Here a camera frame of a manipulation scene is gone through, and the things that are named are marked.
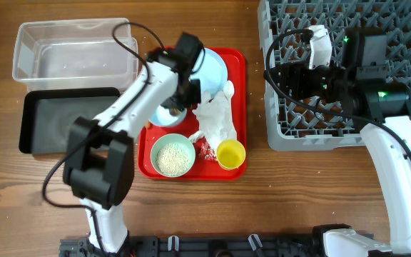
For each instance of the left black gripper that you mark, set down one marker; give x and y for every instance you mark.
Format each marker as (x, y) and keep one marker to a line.
(196, 98)

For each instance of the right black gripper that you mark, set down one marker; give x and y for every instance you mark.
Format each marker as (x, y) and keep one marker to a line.
(285, 80)

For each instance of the white paper towel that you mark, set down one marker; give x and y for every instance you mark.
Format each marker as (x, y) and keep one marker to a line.
(215, 117)

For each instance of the light blue small bowl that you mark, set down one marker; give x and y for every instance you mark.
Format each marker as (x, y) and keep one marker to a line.
(163, 118)

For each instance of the red wrapper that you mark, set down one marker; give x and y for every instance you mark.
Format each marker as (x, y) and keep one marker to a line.
(207, 153)

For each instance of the green bowl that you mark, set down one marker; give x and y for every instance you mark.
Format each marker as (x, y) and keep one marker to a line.
(172, 138)

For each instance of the pile of white rice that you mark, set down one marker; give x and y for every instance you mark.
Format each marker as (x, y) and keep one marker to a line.
(173, 160)

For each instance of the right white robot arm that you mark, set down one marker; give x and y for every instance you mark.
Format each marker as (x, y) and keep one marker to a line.
(380, 112)

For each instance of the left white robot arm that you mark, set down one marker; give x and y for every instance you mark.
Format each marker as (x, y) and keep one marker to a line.
(99, 165)

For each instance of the grey dishwasher rack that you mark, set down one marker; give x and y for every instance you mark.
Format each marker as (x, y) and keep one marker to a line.
(291, 127)

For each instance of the light blue plate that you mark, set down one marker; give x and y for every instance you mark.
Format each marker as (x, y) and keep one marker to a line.
(212, 72)

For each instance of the red plastic tray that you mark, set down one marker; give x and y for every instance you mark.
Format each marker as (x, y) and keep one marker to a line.
(203, 170)

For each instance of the yellow plastic cup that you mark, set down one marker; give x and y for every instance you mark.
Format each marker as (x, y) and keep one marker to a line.
(230, 154)

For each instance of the clear plastic bin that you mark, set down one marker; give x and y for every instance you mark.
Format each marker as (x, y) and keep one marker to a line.
(73, 54)

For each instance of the black plastic bin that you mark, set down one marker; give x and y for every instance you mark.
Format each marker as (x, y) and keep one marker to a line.
(48, 115)

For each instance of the black mounting rail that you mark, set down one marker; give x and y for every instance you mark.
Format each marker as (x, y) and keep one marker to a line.
(253, 245)

